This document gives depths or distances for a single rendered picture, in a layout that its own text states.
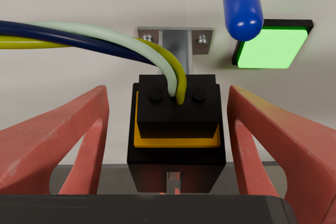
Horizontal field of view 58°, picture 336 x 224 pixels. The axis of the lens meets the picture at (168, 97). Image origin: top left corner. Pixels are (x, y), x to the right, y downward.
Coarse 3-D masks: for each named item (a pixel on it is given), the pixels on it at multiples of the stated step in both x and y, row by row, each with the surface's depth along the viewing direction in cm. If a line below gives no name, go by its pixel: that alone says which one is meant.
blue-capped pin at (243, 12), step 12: (228, 0) 6; (240, 0) 6; (252, 0) 6; (228, 12) 6; (240, 12) 6; (252, 12) 6; (228, 24) 6; (240, 24) 6; (252, 24) 6; (240, 36) 6; (252, 36) 6
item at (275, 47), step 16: (272, 32) 18; (288, 32) 18; (304, 32) 18; (240, 48) 19; (256, 48) 19; (272, 48) 19; (288, 48) 18; (240, 64) 20; (256, 64) 20; (272, 64) 20; (288, 64) 20
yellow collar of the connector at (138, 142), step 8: (136, 96) 14; (136, 104) 13; (136, 112) 13; (136, 128) 13; (216, 128) 13; (136, 136) 13; (216, 136) 13; (136, 144) 13; (144, 144) 13; (152, 144) 13; (160, 144) 13; (168, 144) 13; (176, 144) 13; (184, 144) 13; (192, 144) 13; (200, 144) 12; (208, 144) 12; (216, 144) 12
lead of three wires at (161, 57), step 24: (0, 24) 6; (24, 24) 7; (48, 24) 7; (72, 24) 7; (0, 48) 7; (24, 48) 7; (48, 48) 7; (96, 48) 7; (120, 48) 8; (144, 48) 8; (168, 72) 9
